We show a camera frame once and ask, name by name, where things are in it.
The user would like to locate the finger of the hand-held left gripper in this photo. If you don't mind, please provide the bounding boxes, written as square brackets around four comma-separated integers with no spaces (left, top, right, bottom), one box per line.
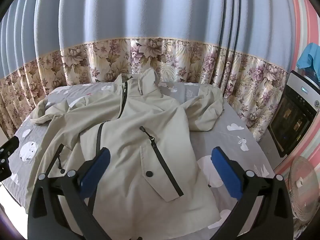
[0,136,20,182]

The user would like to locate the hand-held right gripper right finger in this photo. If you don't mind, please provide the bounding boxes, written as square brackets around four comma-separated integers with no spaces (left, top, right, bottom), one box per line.
[208,147,294,240]

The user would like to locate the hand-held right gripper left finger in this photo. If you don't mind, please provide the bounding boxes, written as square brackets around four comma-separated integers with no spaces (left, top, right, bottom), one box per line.
[27,147,112,240]

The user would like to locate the beige hooded jacket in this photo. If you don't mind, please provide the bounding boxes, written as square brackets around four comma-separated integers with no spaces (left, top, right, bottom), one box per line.
[24,68,225,240]

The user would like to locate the grey printed bed sheet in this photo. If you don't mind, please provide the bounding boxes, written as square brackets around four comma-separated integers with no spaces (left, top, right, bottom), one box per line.
[0,81,275,240]

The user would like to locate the beige electric fan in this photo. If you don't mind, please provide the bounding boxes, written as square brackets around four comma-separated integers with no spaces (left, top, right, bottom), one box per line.
[285,156,320,222]

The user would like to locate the white and black appliance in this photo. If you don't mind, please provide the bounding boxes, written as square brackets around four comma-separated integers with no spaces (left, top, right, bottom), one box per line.
[267,70,320,158]

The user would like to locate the blue cloth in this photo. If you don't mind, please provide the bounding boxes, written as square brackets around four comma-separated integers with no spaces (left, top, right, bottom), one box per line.
[297,42,320,71]

